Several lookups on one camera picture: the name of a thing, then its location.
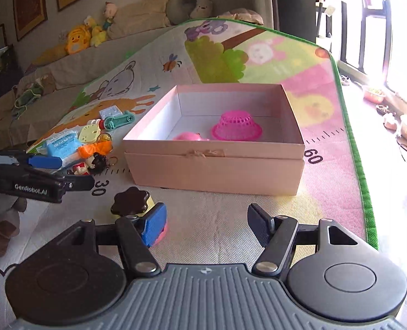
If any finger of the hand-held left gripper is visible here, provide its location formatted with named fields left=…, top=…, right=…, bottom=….
left=9, top=153, right=64, bottom=170
left=54, top=175, right=96, bottom=194

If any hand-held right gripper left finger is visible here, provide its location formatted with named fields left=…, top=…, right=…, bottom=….
left=71, top=202, right=168, bottom=277

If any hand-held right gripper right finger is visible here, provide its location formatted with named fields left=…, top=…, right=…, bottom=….
left=247, top=203, right=365, bottom=277

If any blue tissue pack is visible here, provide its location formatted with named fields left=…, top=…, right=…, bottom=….
left=45, top=130, right=82, bottom=157

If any black-haired doll keychain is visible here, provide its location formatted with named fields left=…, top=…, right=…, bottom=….
left=71, top=153, right=119, bottom=177

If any toy cupcake with brown lid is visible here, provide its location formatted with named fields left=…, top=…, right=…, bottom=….
left=110, top=186, right=170, bottom=244

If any orange plastic toy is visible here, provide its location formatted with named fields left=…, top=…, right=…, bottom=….
left=77, top=141, right=114, bottom=162

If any yellow round plastic toy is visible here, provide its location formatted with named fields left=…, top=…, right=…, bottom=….
left=77, top=124, right=103, bottom=144

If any pink cardboard box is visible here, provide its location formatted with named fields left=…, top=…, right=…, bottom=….
left=122, top=83, right=306, bottom=196

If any green plastic toy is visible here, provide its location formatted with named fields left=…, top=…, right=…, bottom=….
left=104, top=111, right=135, bottom=131

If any white toy brick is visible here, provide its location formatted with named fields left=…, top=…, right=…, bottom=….
left=99, top=106, right=123, bottom=122

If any pink plastic toy basket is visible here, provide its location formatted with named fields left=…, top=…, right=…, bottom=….
left=211, top=110, right=263, bottom=142

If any pink round plastic toy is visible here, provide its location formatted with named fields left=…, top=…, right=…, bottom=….
left=172, top=131, right=210, bottom=142

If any colourful cartoon play mat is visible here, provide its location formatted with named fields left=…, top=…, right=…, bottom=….
left=0, top=19, right=379, bottom=330

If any green cloth item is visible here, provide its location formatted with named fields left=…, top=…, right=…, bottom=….
left=12, top=82, right=45, bottom=111

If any beige sofa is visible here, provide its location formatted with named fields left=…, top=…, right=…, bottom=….
left=0, top=15, right=193, bottom=148

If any large yellow duck plush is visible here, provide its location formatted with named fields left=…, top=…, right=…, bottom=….
left=65, top=24, right=93, bottom=55

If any small yellow plush toy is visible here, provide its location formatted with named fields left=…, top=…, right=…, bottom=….
left=83, top=15, right=108, bottom=47

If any tall framed picture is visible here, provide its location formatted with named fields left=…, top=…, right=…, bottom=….
left=12, top=0, right=49, bottom=41

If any pig-faced doll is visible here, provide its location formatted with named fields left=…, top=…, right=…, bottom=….
left=102, top=1, right=119, bottom=31

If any pink bowl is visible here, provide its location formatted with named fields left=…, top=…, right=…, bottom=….
left=363, top=86, right=387, bottom=103

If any beige pillow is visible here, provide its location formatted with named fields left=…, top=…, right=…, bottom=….
left=106, top=0, right=172, bottom=39

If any grey neck pillow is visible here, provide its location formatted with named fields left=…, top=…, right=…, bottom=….
left=165, top=0, right=214, bottom=25

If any pink floral cushion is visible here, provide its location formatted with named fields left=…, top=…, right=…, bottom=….
left=216, top=7, right=265, bottom=25

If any beige bear plush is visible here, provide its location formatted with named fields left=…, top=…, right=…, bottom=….
left=189, top=0, right=214, bottom=20

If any white chair frame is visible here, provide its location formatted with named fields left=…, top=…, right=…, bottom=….
left=315, top=0, right=339, bottom=39

